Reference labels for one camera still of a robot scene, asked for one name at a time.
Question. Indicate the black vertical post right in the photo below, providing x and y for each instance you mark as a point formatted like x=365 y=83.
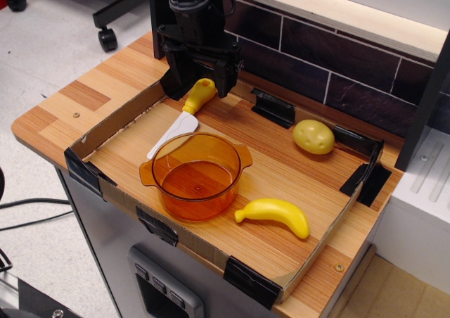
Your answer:
x=428 y=109

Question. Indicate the grey control panel with buttons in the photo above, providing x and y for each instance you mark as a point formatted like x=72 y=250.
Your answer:
x=162 y=294

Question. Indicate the black chair base with caster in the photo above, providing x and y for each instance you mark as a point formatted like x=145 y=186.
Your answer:
x=106 y=15

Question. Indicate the yellow toy potato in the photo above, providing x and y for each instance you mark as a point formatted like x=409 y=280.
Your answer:
x=313 y=137

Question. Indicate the yellow handled white toy knife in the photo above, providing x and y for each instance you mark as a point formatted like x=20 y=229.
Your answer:
x=202 y=92

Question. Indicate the black caster wheel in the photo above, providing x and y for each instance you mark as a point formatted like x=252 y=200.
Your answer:
x=17 y=5

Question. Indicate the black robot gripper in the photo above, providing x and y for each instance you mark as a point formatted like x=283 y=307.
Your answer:
x=198 y=36

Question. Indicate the yellow toy banana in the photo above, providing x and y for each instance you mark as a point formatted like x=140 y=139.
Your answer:
x=276 y=210

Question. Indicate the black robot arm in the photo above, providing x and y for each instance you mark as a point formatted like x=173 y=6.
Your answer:
x=191 y=36

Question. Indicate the orange transparent plastic pot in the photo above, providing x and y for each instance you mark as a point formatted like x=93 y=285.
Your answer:
x=197 y=174

